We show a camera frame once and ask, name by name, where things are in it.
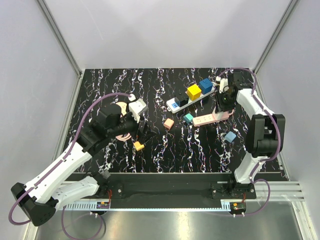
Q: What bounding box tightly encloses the light blue plug adapter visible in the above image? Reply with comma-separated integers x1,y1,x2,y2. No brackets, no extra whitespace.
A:
224,131,237,143

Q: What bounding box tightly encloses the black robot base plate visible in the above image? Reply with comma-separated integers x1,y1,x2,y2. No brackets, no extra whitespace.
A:
72,172,257,210

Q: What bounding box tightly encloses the pink power strip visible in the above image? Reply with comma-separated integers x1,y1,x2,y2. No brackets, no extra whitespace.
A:
192,112,230,127

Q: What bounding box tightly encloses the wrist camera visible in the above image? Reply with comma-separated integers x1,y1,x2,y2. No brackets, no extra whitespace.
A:
215,76,229,93
128,98,148,122

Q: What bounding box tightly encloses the white multicolour power strip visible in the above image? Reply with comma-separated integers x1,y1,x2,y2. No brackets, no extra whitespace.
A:
166,85,215,114

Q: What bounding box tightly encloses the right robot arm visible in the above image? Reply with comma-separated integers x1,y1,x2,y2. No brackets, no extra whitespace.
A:
214,72,286,199

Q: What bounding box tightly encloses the pink plug adapter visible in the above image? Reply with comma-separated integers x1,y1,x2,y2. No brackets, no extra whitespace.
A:
163,118,174,130

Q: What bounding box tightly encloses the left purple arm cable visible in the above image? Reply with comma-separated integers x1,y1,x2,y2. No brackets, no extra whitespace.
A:
8,92,136,238

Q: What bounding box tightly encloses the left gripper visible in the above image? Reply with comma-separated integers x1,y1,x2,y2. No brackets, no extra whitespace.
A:
108,109,157,144

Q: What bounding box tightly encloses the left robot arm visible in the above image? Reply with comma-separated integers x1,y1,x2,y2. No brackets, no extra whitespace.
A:
10,99,148,227

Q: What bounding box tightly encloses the blue cube socket adapter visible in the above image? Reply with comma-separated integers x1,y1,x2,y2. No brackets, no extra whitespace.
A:
198,78,213,95

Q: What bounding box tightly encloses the black cube socket adapter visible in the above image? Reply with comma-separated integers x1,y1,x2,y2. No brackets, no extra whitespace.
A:
174,92,189,107

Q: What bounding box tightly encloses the small yellow plug adapter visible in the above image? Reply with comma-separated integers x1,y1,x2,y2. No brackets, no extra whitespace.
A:
133,141,145,151

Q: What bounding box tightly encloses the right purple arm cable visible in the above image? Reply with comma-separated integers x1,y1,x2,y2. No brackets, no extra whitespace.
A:
216,67,282,217

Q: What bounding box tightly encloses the teal plug adapter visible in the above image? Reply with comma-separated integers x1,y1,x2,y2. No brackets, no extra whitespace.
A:
183,113,194,124

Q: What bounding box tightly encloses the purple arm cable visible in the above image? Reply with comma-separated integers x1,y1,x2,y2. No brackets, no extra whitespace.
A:
216,67,282,217
8,92,136,238

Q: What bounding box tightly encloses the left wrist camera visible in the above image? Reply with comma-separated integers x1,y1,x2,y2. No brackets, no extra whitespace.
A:
128,98,148,122

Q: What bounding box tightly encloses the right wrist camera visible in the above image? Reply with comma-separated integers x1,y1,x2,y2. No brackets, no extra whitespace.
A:
215,76,229,93

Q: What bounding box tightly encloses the yellow cube socket adapter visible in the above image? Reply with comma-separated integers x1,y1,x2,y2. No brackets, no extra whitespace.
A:
186,84,202,101

